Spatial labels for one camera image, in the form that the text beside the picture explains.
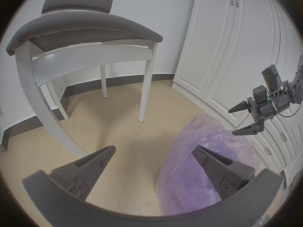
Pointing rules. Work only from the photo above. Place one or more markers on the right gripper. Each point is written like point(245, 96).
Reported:
point(260, 113)

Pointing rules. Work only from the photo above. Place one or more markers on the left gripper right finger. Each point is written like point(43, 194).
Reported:
point(224, 174)

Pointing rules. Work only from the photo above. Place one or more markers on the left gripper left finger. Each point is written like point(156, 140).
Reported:
point(87, 174)

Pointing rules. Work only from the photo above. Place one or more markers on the purple plastic bag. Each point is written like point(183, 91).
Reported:
point(213, 126)

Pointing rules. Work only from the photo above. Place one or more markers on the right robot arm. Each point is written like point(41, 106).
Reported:
point(271, 76)

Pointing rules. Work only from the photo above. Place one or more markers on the white trash bin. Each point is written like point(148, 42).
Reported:
point(163, 185)

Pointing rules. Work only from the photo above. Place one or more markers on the white wardrobe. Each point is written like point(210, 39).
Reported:
point(224, 44)

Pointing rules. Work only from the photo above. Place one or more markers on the white chair grey seat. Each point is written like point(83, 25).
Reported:
point(82, 29)

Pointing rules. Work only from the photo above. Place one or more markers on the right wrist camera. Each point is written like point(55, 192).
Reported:
point(260, 92)

